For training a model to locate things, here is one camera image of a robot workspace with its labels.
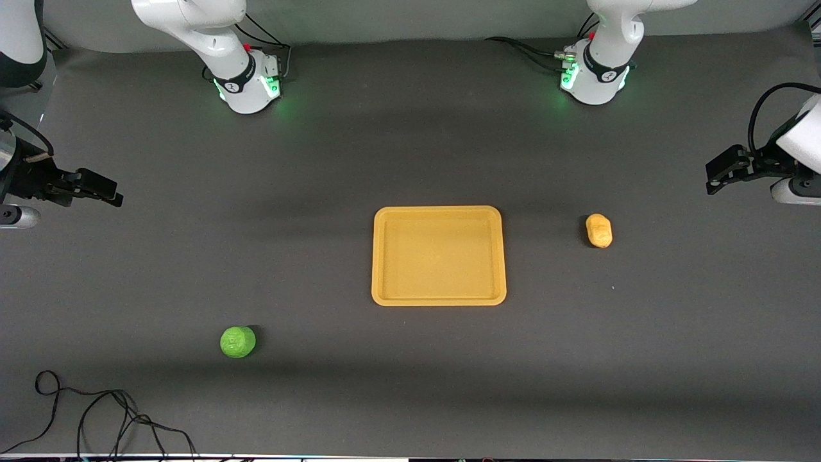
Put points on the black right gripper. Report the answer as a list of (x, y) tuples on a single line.
[(27, 178)]

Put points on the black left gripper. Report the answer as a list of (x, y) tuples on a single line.
[(767, 162)]

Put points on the yellow-brown potato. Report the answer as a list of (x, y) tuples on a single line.
[(599, 231)]

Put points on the green apple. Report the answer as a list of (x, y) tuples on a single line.
[(237, 342)]

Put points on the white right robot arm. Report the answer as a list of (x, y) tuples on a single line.
[(247, 86)]

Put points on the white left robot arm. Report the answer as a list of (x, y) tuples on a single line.
[(600, 80)]

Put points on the yellow rectangular plastic tray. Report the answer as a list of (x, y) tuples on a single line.
[(439, 256)]

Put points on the dark grey table mat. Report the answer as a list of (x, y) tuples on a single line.
[(385, 385)]

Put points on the aluminium frame rail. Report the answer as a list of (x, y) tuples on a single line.
[(56, 42)]

